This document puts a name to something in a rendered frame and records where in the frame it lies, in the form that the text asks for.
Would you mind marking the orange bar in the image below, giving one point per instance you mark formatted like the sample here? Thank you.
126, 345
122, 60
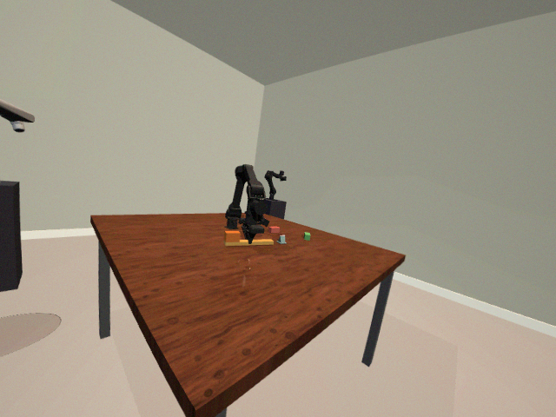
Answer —
232, 238

